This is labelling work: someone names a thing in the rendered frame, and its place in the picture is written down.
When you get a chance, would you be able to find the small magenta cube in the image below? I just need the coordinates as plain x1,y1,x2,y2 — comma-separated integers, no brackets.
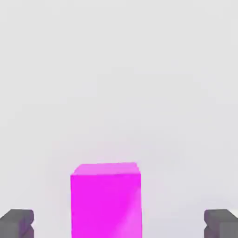
70,162,143,238

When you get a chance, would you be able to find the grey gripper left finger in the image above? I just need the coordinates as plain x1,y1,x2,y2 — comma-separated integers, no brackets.
0,209,35,238

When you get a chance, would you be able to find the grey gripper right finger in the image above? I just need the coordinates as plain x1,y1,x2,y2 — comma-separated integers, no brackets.
204,209,238,238

